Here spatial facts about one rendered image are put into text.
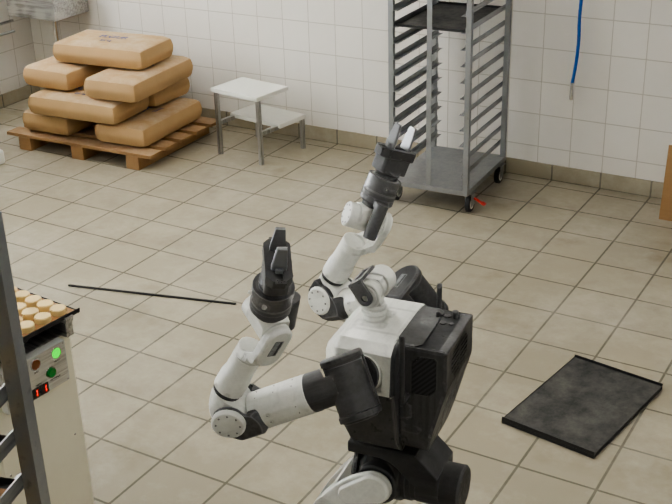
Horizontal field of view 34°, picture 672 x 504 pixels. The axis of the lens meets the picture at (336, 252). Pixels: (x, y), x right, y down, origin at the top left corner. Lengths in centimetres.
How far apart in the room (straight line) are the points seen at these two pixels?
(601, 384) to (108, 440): 201
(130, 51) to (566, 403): 388
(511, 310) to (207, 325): 143
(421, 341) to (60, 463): 154
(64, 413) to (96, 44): 417
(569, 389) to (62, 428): 211
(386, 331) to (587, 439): 196
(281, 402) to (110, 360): 262
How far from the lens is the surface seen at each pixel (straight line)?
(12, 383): 191
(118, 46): 732
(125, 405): 467
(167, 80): 731
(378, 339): 251
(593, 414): 453
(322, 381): 241
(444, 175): 644
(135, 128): 717
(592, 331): 515
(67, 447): 366
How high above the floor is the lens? 248
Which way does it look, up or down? 25 degrees down
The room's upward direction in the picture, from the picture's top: 2 degrees counter-clockwise
